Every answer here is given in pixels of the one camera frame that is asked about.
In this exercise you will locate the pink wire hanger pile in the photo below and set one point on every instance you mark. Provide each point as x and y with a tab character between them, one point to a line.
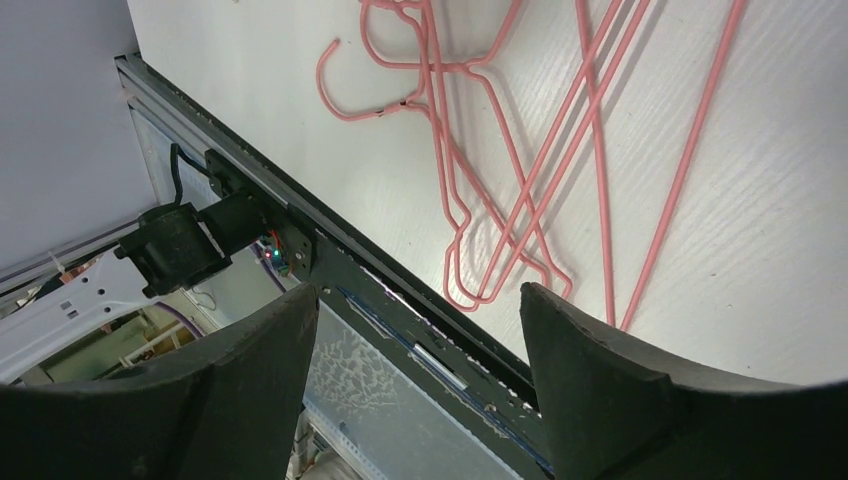
390	203

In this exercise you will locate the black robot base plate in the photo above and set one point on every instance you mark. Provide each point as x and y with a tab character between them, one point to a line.
401	383

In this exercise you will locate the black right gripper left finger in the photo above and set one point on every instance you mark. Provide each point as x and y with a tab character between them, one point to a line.
225	406

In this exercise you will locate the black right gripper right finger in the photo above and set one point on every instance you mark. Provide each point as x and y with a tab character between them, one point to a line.
616	407

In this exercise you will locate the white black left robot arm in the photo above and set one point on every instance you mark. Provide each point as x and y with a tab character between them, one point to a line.
175	247

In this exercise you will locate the pink wire hanger with hook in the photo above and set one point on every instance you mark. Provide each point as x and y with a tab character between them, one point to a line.
344	112

